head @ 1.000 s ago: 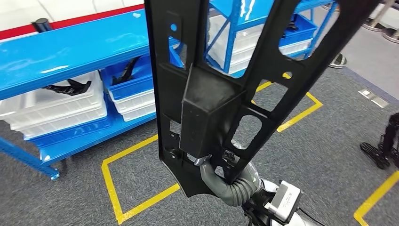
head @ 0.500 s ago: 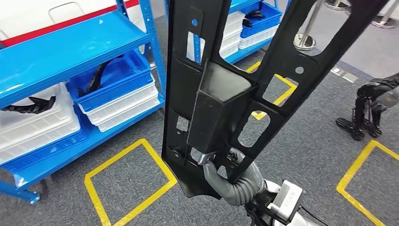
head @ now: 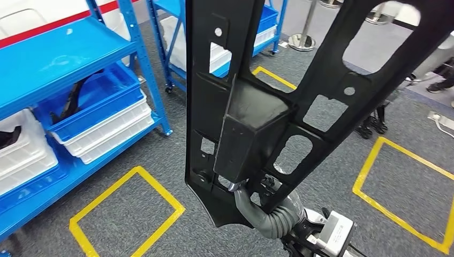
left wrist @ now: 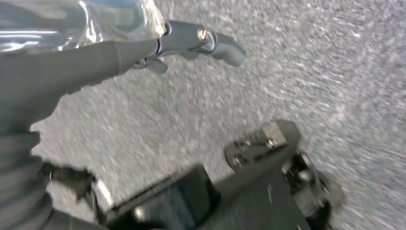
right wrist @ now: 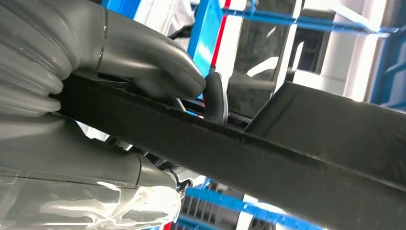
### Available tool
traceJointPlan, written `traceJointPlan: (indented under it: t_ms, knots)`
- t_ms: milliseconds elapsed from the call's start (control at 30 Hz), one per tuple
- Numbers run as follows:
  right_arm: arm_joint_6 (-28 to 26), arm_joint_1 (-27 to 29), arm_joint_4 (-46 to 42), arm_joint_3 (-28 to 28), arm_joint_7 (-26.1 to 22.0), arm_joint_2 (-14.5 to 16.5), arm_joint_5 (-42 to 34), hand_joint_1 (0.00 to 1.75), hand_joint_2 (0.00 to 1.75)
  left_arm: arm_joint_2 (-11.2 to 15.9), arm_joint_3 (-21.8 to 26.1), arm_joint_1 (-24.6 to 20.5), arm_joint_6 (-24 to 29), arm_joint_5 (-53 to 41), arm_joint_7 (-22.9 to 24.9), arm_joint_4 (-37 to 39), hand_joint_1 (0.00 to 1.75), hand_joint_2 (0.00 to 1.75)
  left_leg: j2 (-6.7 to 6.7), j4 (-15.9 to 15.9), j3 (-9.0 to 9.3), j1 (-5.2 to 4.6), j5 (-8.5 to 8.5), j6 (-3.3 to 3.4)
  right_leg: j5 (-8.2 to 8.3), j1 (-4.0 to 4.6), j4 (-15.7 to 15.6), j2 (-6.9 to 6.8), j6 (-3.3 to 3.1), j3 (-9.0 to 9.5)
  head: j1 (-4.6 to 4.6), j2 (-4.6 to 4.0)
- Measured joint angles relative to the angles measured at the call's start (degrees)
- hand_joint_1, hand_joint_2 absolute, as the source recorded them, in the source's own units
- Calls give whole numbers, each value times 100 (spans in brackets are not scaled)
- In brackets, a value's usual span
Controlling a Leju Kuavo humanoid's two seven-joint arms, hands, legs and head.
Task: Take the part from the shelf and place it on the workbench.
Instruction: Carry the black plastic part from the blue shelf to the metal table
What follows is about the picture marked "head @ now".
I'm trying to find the white power strip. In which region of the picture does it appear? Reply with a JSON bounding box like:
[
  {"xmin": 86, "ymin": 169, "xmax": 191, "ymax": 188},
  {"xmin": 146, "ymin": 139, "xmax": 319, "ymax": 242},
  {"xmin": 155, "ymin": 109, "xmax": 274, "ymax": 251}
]
[{"xmin": 427, "ymin": 111, "xmax": 454, "ymax": 131}]

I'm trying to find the chrome stanchion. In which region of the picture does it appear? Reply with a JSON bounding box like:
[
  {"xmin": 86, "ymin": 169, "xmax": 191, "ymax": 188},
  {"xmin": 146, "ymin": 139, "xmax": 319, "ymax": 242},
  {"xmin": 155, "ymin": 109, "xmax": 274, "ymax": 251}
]
[
  {"xmin": 287, "ymin": 0, "xmax": 317, "ymax": 52},
  {"xmin": 364, "ymin": 2, "xmax": 391, "ymax": 26}
]

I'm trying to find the person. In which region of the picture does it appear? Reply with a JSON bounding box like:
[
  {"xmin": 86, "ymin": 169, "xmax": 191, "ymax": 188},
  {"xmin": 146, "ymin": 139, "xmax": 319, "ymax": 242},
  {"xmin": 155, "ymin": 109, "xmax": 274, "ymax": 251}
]
[{"xmin": 404, "ymin": 30, "xmax": 454, "ymax": 109}]

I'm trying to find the black wheeled base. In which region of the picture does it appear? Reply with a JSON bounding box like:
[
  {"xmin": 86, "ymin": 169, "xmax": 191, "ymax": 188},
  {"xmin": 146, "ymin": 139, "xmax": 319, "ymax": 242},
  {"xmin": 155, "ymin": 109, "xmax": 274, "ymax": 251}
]
[{"xmin": 354, "ymin": 101, "xmax": 390, "ymax": 140}]

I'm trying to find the black part in bin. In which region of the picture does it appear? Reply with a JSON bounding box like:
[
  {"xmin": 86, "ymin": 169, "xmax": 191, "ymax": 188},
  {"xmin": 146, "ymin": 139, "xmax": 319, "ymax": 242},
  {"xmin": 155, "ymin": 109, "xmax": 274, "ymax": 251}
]
[{"xmin": 49, "ymin": 69, "xmax": 105, "ymax": 125}]

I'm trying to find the red barrier belt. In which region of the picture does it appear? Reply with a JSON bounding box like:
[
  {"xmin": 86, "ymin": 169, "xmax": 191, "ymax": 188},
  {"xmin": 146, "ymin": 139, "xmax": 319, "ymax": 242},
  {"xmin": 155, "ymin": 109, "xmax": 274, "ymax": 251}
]
[{"xmin": 0, "ymin": 0, "xmax": 141, "ymax": 50}]

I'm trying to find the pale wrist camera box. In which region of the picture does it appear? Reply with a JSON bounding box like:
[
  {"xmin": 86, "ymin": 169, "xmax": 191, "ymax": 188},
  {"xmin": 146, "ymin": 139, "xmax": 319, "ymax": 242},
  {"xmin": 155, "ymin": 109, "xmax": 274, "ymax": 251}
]
[{"xmin": 315, "ymin": 210, "xmax": 356, "ymax": 257}]

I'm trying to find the flat blue plastic tray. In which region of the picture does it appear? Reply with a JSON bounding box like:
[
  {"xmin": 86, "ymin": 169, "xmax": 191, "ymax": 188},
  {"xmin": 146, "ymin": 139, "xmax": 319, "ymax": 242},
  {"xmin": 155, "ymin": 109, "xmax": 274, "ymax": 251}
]
[{"xmin": 0, "ymin": 163, "xmax": 70, "ymax": 214}]

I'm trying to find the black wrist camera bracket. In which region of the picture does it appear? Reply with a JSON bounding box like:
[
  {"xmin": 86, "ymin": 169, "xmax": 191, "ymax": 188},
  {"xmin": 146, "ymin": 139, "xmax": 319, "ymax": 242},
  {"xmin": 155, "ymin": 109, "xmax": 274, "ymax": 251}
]
[{"xmin": 282, "ymin": 223, "xmax": 322, "ymax": 257}]

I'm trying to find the black plastic plate part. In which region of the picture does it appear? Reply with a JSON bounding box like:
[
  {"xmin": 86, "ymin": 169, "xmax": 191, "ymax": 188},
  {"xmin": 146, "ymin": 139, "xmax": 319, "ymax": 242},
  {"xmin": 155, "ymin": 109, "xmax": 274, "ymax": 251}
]
[{"xmin": 184, "ymin": 0, "xmax": 454, "ymax": 229}]

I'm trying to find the blue plastic bin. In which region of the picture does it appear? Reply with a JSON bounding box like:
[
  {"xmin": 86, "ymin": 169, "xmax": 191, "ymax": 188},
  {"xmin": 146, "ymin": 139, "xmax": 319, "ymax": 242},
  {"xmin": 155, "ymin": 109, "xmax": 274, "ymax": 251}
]
[
  {"xmin": 35, "ymin": 62, "xmax": 147, "ymax": 143},
  {"xmin": 254, "ymin": 4, "xmax": 280, "ymax": 34}
]

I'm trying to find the black part in crate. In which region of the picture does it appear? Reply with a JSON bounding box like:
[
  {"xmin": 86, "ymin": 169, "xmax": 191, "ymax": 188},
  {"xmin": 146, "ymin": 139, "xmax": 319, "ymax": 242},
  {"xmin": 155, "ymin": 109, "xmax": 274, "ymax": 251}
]
[{"xmin": 0, "ymin": 126, "xmax": 22, "ymax": 150}]

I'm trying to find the white plastic tray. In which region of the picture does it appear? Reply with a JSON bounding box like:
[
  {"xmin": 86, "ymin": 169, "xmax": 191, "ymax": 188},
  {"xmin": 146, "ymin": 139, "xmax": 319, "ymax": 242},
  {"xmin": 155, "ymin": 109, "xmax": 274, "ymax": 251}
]
[
  {"xmin": 49, "ymin": 90, "xmax": 153, "ymax": 157},
  {"xmin": 77, "ymin": 112, "xmax": 156, "ymax": 165},
  {"xmin": 253, "ymin": 25, "xmax": 278, "ymax": 48}
]

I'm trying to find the yellow floor tape square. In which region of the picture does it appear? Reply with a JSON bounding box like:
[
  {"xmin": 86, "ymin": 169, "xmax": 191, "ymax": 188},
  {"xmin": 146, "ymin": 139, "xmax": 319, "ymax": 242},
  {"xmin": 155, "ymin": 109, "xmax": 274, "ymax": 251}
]
[
  {"xmin": 352, "ymin": 136, "xmax": 454, "ymax": 255},
  {"xmin": 251, "ymin": 65, "xmax": 298, "ymax": 90}
]

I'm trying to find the blue steel shelf rack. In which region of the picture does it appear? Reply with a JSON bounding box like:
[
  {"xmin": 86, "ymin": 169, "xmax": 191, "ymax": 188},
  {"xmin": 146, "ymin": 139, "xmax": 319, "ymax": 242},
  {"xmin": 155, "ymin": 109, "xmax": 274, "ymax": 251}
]
[
  {"xmin": 0, "ymin": 0, "xmax": 173, "ymax": 257},
  {"xmin": 146, "ymin": 0, "xmax": 289, "ymax": 95}
]

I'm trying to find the white plastic crate stack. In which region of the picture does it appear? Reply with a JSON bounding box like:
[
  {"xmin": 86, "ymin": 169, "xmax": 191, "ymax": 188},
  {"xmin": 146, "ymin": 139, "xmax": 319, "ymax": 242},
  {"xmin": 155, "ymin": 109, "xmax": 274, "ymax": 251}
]
[{"xmin": 158, "ymin": 14, "xmax": 233, "ymax": 73}]

